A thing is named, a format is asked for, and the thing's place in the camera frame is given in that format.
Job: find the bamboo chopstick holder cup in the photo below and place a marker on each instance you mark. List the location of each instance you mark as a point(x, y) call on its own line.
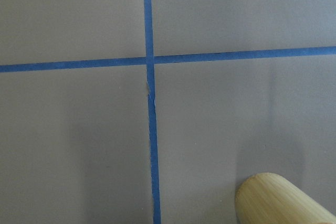
point(270, 198)

